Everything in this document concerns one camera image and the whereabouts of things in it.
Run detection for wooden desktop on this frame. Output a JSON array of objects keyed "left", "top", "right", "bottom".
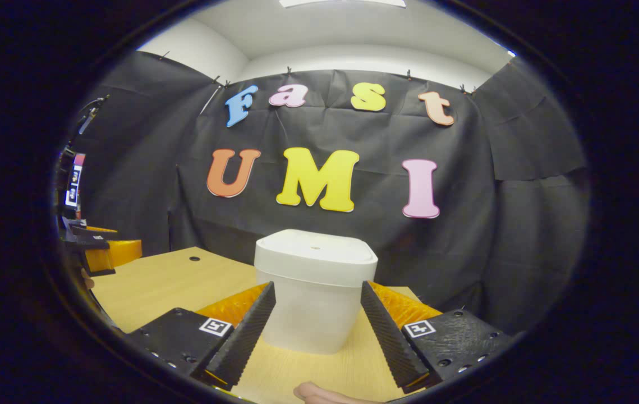
[{"left": 90, "top": 246, "right": 443, "bottom": 404}]

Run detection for computer monitor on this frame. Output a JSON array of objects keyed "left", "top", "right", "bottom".
[{"left": 64, "top": 153, "right": 86, "bottom": 221}]

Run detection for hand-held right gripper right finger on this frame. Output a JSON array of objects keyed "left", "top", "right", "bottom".
[{"left": 360, "top": 280, "right": 525, "bottom": 395}]

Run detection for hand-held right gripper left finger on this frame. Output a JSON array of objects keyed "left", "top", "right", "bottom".
[{"left": 127, "top": 280, "right": 278, "bottom": 393}]

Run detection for white desktop garbage bin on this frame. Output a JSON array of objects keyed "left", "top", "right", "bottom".
[{"left": 254, "top": 228, "right": 379, "bottom": 355}]

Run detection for ceiling light panel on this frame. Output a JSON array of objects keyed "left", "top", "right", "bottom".
[{"left": 279, "top": 0, "right": 408, "bottom": 8}]

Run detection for black backdrop cloth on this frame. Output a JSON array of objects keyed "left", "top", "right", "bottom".
[{"left": 58, "top": 50, "right": 590, "bottom": 337}]

